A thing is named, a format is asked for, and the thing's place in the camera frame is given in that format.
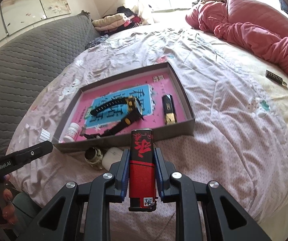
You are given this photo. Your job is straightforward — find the white earbuds case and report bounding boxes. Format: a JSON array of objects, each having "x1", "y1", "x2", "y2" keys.
[{"x1": 101, "y1": 147, "x2": 123, "y2": 171}]

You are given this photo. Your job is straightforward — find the red and black lighter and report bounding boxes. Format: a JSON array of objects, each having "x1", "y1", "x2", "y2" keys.
[{"x1": 129, "y1": 128, "x2": 156, "y2": 212}]

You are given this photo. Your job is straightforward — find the shiny metal ring jar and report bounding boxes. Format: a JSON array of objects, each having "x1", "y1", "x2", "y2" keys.
[{"x1": 84, "y1": 147, "x2": 104, "y2": 170}]

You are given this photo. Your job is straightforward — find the white plastic jar lid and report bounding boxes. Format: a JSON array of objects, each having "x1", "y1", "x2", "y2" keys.
[{"x1": 38, "y1": 128, "x2": 51, "y2": 143}]

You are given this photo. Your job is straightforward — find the white pill bottle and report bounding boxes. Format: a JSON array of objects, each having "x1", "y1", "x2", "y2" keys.
[{"x1": 62, "y1": 123, "x2": 80, "y2": 143}]

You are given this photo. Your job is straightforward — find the black and gold lipstick case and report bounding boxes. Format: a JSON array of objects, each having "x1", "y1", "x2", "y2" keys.
[{"x1": 162, "y1": 94, "x2": 177, "y2": 125}]

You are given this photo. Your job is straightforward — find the black and yellow wristwatch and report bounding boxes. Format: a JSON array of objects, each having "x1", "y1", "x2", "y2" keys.
[{"x1": 80, "y1": 96, "x2": 144, "y2": 139}]

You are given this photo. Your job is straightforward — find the person's left hand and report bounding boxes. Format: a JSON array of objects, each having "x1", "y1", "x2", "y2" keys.
[{"x1": 1, "y1": 174, "x2": 18, "y2": 229}]

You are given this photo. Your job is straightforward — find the grey cardboard box tray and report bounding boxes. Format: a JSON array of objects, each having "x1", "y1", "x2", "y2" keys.
[{"x1": 52, "y1": 63, "x2": 195, "y2": 153}]

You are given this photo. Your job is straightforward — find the pink and blue workbook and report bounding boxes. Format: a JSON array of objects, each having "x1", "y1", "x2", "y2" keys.
[{"x1": 58, "y1": 69, "x2": 187, "y2": 143}]

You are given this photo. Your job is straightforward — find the grey quilted headboard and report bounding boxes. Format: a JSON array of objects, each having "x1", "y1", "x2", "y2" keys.
[{"x1": 0, "y1": 11, "x2": 99, "y2": 157}]

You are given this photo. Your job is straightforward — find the pink patterned bed sheet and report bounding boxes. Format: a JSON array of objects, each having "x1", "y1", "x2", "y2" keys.
[{"x1": 8, "y1": 26, "x2": 288, "y2": 240}]

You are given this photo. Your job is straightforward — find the small black rectangular tag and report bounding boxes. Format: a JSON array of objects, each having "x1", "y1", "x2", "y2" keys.
[{"x1": 265, "y1": 70, "x2": 287, "y2": 87}]

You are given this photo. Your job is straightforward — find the folded clothes pile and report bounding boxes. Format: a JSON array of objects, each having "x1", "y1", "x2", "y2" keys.
[{"x1": 85, "y1": 6, "x2": 154, "y2": 50}]

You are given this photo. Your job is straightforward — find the pink quilted duvet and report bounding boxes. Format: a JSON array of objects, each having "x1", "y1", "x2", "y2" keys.
[{"x1": 185, "y1": 0, "x2": 288, "y2": 75}]

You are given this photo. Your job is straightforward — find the floral wall painting panels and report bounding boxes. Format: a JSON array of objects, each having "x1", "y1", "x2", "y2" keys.
[{"x1": 0, "y1": 0, "x2": 71, "y2": 41}]

